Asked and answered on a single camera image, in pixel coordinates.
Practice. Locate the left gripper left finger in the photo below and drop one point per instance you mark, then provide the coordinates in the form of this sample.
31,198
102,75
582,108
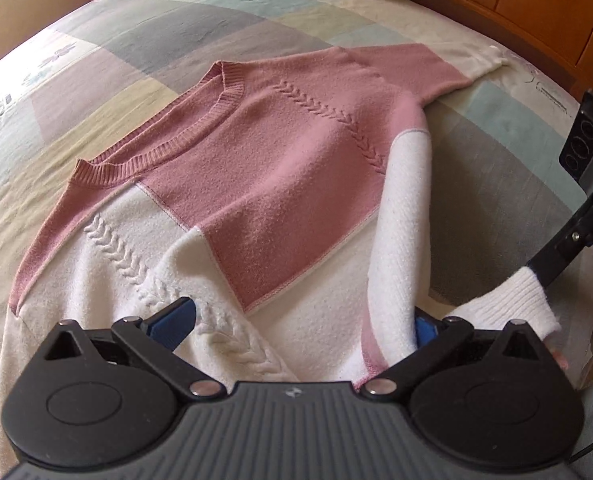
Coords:
91,399

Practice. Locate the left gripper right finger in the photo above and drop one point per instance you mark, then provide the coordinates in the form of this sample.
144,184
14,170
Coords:
488,399

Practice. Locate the pink and white knit sweater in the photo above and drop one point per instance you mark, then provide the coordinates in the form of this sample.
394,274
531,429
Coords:
287,197

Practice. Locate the operator right hand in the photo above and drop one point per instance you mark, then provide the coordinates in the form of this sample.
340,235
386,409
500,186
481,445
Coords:
556,353

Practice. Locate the patchwork pastel bed sheet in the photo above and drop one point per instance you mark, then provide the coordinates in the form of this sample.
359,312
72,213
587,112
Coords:
497,193

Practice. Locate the operator white knit sleeve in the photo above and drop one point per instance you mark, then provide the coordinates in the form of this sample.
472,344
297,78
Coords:
520,297

